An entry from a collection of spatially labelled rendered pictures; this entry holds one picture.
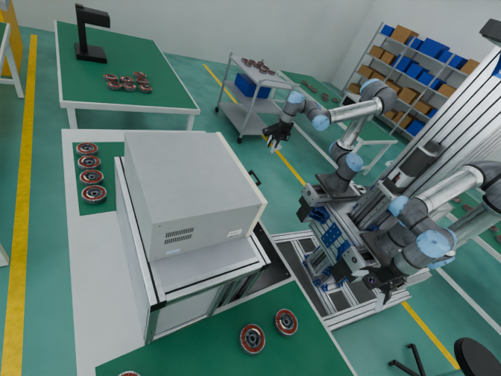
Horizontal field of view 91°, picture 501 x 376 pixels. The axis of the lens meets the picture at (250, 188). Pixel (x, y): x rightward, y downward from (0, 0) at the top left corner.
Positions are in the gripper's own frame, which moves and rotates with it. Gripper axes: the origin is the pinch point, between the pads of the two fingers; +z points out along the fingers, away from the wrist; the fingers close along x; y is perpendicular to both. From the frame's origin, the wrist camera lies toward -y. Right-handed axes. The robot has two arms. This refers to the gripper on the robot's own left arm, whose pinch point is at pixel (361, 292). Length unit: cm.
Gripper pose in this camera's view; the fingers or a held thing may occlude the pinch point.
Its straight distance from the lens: 109.7
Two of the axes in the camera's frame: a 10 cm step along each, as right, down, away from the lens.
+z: -3.2, 7.1, 6.3
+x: -3.4, -7.1, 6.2
